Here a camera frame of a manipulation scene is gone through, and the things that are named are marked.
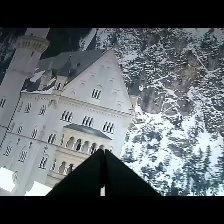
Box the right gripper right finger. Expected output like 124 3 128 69
104 148 161 197

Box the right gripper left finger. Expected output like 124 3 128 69
46 148 105 197

